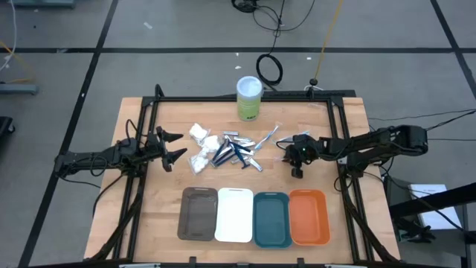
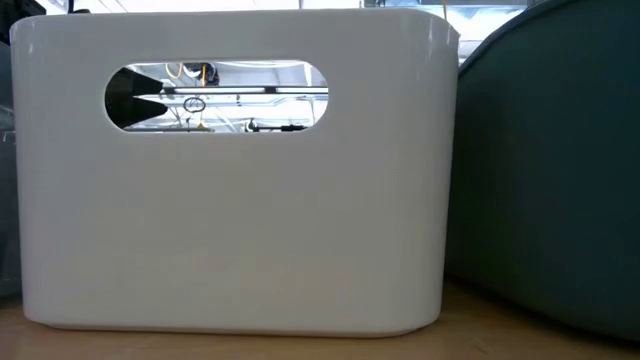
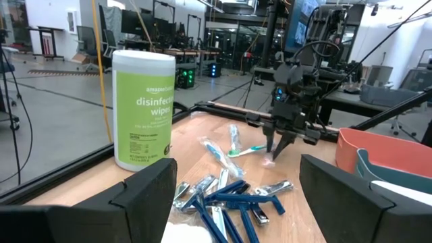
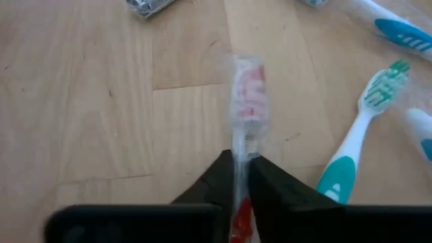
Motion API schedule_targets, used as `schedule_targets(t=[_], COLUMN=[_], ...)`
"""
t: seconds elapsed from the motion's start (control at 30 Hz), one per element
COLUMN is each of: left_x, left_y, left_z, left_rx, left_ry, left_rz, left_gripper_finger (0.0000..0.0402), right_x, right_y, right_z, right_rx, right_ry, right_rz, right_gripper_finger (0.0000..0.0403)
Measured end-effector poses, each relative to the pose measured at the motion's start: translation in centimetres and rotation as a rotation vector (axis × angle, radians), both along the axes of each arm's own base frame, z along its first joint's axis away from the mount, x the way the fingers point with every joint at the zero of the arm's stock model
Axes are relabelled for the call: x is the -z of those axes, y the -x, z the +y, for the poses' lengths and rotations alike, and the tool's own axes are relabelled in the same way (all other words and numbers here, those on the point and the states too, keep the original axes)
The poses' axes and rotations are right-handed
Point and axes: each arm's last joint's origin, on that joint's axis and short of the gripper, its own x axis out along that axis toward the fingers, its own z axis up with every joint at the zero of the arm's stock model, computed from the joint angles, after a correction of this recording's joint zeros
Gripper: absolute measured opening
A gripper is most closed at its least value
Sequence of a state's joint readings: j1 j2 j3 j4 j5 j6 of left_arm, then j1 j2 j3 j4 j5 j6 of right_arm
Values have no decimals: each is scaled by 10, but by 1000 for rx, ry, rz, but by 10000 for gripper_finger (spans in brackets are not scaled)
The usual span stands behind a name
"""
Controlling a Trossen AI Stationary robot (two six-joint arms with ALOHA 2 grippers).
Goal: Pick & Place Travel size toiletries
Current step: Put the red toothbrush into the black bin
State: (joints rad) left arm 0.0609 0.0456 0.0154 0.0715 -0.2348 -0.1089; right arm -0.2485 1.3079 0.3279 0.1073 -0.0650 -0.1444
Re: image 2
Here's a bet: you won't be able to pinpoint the white plastic bin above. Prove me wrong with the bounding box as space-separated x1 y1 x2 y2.
9 8 460 337

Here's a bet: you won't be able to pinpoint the grey translucent plastic bin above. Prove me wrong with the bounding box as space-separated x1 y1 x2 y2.
0 42 24 301

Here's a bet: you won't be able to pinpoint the teal plastic bin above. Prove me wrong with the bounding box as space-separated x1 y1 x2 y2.
444 0 640 344

